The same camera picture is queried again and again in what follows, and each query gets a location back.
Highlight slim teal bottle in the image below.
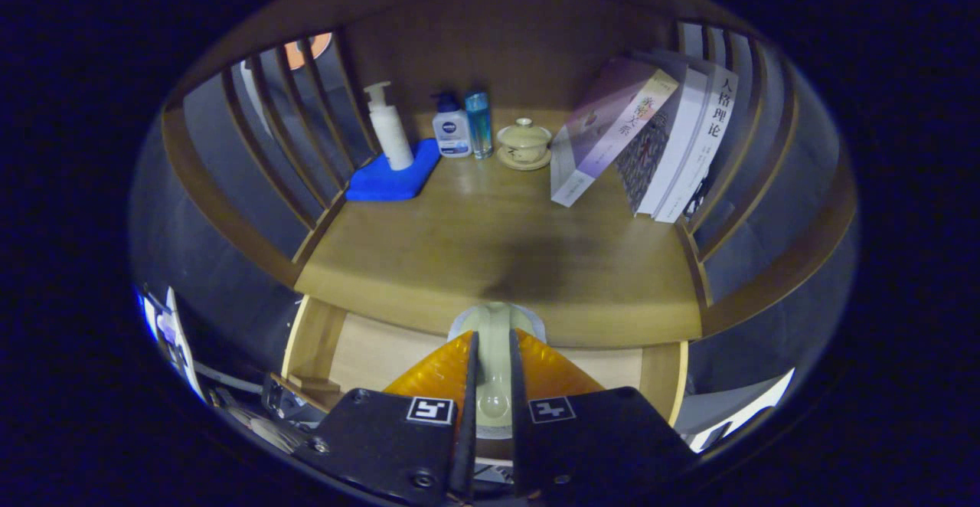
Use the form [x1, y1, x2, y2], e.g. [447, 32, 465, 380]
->
[464, 91, 494, 160]

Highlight blue cloth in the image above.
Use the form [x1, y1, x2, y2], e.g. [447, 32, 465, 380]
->
[345, 138, 443, 202]

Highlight beige lidded teacup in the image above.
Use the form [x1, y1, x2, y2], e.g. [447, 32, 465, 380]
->
[496, 117, 553, 172]

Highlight purple and white book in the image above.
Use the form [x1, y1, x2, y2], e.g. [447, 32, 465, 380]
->
[550, 57, 681, 208]

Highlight white board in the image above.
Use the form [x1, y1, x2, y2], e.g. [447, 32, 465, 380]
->
[689, 368, 797, 453]

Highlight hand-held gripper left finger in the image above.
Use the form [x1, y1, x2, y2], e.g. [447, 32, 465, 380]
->
[295, 329, 479, 506]

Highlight white pump bottle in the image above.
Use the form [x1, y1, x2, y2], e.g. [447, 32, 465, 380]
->
[363, 81, 415, 172]

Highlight wooden countertop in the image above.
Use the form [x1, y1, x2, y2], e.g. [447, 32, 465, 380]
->
[295, 128, 705, 348]

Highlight pale green scrub brush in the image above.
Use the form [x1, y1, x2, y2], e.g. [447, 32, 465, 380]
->
[448, 302, 546, 440]

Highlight wooden cabinet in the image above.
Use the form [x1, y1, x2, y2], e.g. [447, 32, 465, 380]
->
[161, 0, 858, 355]

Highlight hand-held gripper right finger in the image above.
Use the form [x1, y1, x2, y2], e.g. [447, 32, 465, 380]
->
[509, 329, 697, 502]

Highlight white lotion bottle blue cap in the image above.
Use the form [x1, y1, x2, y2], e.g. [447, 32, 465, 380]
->
[431, 92, 473, 159]

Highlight wooden drawer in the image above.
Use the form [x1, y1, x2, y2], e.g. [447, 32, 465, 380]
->
[268, 295, 690, 463]

